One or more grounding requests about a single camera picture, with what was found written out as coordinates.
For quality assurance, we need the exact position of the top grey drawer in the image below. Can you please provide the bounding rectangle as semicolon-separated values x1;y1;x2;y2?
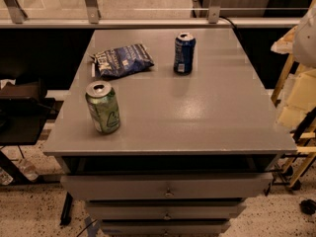
61;173;272;200

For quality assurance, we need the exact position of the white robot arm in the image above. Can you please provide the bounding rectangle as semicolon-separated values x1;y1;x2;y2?
292;6;316;68

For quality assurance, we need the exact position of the metal railing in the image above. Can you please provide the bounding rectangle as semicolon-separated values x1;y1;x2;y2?
0;0;315;29

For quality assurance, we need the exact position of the clear plastic bottle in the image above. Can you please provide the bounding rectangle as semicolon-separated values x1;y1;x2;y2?
18;158;39;182

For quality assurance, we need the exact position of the blue chip bag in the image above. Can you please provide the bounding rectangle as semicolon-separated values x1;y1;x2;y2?
91;43;154;78

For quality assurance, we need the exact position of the grey drawer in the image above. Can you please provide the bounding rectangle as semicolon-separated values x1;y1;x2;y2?
86;200;246;220
101;220;230;235
61;173;272;200

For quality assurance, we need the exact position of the bottom grey drawer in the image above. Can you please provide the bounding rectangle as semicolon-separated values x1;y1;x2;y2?
101;220;230;235

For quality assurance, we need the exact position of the black side table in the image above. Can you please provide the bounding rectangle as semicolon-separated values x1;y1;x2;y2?
0;79;57;186

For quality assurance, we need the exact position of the black round floor object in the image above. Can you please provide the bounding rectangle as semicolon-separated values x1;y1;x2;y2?
300;199;316;215

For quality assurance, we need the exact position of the grey drawer cabinet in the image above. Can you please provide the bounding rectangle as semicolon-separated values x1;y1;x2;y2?
42;28;298;237

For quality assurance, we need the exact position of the yellow wooden frame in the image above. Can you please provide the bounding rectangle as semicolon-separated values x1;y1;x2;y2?
270;0;316;192

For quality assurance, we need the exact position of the green soda can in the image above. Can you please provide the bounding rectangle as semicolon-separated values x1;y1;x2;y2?
85;81;120;134

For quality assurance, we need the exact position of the middle grey drawer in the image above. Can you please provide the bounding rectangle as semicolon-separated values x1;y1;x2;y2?
86;200;246;220

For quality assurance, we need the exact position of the blue soda can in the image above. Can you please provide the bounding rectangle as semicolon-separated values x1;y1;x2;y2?
174;33;196;75

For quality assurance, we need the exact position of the black cable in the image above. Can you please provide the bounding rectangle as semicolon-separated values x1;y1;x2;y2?
219;15;241;35

